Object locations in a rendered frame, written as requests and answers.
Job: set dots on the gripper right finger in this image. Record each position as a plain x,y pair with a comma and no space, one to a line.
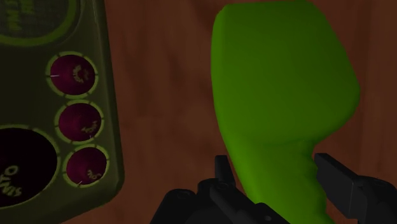
350,192

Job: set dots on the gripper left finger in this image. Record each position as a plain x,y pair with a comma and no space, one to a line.
222,190

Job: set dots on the green rounded scoop-shaped object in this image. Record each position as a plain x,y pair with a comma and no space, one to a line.
279,102

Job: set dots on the olive green box with red circles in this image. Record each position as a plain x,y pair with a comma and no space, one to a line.
37,105

